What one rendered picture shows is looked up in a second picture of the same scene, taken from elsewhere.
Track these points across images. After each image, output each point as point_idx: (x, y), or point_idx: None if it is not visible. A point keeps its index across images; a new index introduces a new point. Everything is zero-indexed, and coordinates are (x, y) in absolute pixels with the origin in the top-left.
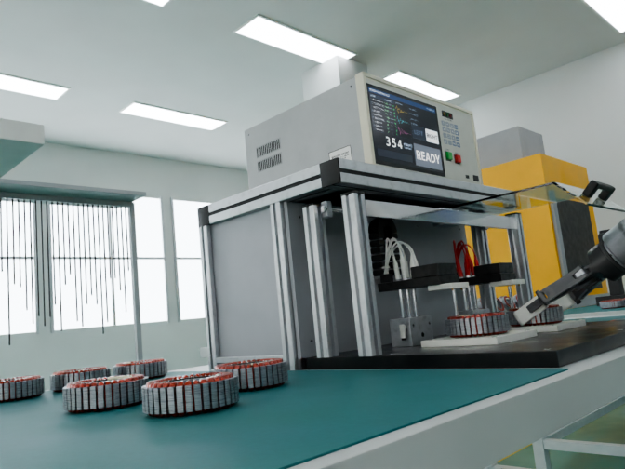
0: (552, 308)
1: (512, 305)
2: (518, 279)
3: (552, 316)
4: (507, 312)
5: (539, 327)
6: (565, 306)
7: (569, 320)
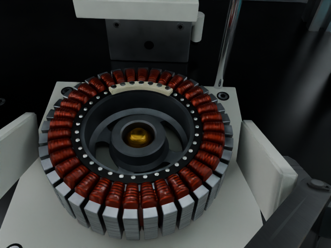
0: (85, 207)
1: (223, 44)
2: (132, 2)
3: (81, 219)
4: (85, 81)
5: (6, 214)
6: (258, 199)
7: (259, 223)
